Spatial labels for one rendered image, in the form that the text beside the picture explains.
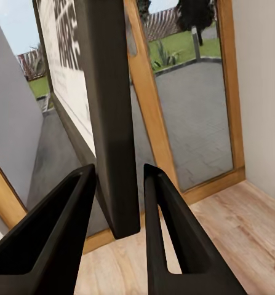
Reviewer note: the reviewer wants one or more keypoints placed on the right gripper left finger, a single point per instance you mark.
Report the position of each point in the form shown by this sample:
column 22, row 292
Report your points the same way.
column 42, row 253

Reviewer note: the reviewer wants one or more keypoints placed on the door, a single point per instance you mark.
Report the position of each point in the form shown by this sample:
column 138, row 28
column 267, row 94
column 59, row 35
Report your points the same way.
column 185, row 107

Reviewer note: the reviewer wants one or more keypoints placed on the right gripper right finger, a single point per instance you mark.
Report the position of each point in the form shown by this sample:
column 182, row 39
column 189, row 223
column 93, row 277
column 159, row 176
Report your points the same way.
column 204, row 271

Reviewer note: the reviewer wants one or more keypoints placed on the poster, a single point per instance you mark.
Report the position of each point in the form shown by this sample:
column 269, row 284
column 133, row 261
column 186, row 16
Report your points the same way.
column 84, row 47

